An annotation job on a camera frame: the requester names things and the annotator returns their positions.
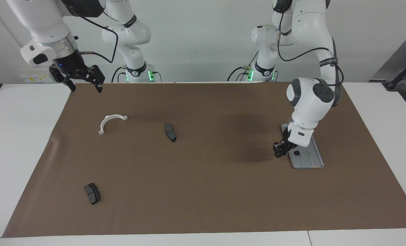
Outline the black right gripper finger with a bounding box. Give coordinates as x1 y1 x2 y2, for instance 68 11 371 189
49 67 76 92
82 65 105 93

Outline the silver metal tray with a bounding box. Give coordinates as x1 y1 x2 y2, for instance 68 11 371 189
281 124 325 169

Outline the brown table mat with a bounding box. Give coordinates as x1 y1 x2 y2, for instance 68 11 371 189
2 82 406 238

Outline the dark grey brake pad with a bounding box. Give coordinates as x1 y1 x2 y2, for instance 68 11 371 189
84 183 101 205
165 123 177 143

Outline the black stand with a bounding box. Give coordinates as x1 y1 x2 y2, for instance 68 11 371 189
383 56 406 90

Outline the black right base cable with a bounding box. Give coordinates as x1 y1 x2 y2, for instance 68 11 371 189
111 66 126 83

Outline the black base cable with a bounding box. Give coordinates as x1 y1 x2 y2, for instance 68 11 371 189
111 66 126 83
227 51 260 82

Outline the white wall socket box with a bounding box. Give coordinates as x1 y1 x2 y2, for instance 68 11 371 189
21 67 54 83

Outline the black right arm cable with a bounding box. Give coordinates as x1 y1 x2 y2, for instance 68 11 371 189
71 14 118 64

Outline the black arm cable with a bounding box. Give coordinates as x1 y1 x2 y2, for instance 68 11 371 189
71 14 118 64
273 0 344 106

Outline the white curved plastic bracket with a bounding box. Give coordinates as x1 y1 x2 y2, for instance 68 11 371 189
98 114 128 135

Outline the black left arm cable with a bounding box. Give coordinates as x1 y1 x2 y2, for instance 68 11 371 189
273 0 344 106

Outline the black left base cable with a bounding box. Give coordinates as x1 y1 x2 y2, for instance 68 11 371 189
227 51 260 82

